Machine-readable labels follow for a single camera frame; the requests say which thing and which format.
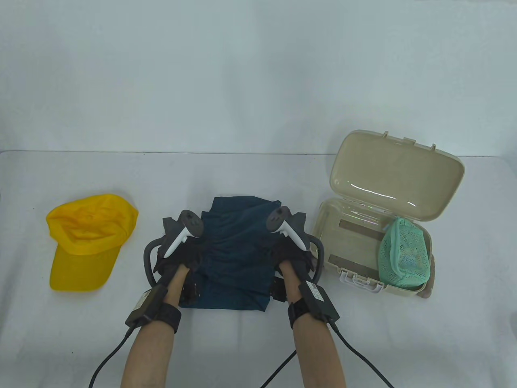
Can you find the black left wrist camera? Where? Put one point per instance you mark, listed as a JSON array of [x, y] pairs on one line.
[[192, 291]]

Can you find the black wrist box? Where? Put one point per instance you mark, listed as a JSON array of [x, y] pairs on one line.
[[145, 307], [319, 301]]

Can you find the black left wrist box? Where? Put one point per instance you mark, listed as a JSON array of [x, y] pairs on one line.
[[145, 307]]

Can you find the dark teal shorts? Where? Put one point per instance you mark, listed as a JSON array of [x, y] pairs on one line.
[[234, 258]]

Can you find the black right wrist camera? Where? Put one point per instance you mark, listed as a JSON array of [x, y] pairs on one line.
[[279, 289]]

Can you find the yellow cap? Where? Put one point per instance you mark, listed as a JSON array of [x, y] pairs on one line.
[[89, 250]]

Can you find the person's left hand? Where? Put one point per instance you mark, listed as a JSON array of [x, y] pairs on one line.
[[188, 254]]

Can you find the green mesh pouch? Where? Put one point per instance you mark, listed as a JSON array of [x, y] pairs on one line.
[[404, 250]]

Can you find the grey hand controller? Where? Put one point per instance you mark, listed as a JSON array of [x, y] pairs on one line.
[[190, 224], [278, 220]]

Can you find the black right wrist box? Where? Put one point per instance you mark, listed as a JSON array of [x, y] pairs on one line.
[[319, 301]]

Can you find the person's right forearm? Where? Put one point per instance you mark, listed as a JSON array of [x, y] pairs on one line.
[[315, 351]]

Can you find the person's right hand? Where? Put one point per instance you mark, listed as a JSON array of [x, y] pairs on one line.
[[288, 250]]

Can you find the person's left forearm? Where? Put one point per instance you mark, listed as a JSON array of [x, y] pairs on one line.
[[155, 347]]

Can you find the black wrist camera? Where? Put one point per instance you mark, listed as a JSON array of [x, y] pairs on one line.
[[279, 289], [192, 291]]

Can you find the beige hard-shell suitcase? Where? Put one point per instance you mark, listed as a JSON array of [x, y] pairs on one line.
[[396, 173]]

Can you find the grey left hand controller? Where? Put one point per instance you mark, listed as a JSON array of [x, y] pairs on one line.
[[190, 224]]

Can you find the grey right hand controller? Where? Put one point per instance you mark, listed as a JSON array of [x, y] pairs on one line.
[[278, 220]]

